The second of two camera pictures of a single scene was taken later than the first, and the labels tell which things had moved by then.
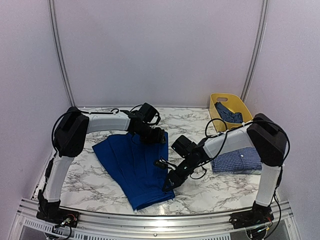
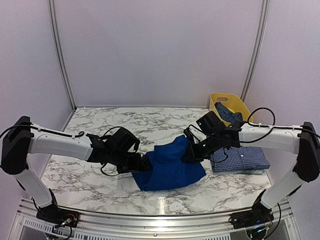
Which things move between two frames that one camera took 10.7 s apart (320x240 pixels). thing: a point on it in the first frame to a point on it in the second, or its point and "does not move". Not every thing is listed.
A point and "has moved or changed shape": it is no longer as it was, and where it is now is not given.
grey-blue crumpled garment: [228, 115] does not move
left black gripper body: [146, 135] to [123, 164]
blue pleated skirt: [132, 164] has moved or changed shape
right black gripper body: [191, 168] to [204, 151]
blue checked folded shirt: [237, 160] does not move
